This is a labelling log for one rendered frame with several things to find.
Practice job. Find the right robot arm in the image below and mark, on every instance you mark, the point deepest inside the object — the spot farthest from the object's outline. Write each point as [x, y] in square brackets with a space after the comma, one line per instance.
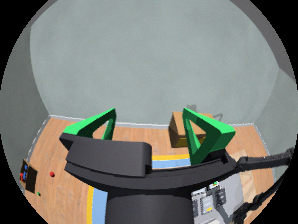
[246, 163]

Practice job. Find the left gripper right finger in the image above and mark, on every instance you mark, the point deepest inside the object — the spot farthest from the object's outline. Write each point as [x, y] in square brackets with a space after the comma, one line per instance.
[218, 135]

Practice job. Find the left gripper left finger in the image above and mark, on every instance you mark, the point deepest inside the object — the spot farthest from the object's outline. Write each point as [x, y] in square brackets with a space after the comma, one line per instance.
[88, 126]

